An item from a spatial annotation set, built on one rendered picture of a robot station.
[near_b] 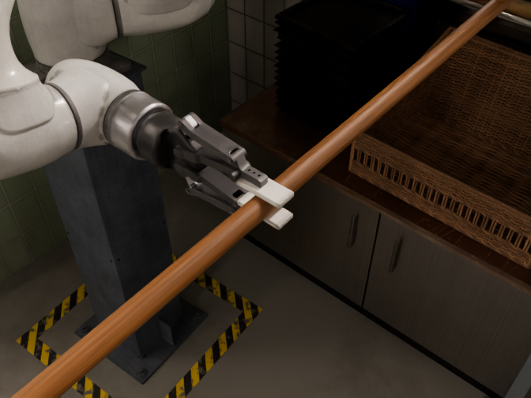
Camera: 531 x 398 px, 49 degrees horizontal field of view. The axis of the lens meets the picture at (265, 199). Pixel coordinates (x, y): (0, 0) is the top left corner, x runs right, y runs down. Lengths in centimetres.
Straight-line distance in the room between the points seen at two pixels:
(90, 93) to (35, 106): 9
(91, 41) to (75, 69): 38
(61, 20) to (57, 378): 81
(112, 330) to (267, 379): 136
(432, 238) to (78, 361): 115
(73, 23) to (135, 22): 12
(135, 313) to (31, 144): 29
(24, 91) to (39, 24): 48
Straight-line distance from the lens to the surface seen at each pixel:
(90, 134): 87
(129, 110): 84
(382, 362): 202
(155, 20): 129
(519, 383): 176
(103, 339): 62
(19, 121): 80
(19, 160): 82
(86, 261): 178
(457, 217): 159
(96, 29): 128
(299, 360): 199
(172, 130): 80
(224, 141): 75
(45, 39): 129
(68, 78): 89
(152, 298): 64
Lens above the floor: 172
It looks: 44 degrees down
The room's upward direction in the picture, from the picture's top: straight up
